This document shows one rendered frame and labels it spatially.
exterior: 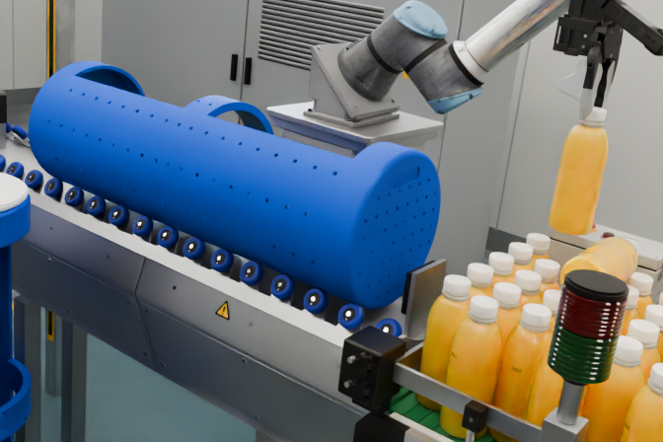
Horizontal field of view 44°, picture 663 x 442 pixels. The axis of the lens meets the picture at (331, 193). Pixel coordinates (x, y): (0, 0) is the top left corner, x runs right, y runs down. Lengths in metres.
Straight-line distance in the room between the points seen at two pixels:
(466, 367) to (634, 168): 3.06
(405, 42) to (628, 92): 2.38
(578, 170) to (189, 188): 0.68
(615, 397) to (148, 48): 3.44
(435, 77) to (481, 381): 0.85
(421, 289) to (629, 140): 2.86
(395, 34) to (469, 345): 0.90
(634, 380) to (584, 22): 0.53
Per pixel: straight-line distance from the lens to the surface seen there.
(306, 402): 1.48
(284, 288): 1.44
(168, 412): 2.86
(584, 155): 1.33
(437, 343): 1.22
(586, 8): 1.34
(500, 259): 1.32
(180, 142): 1.54
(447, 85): 1.84
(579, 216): 1.36
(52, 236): 1.91
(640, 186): 4.16
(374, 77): 1.90
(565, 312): 0.85
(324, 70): 1.89
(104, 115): 1.70
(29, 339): 2.20
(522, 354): 1.16
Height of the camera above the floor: 1.56
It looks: 17 degrees down
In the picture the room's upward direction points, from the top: 6 degrees clockwise
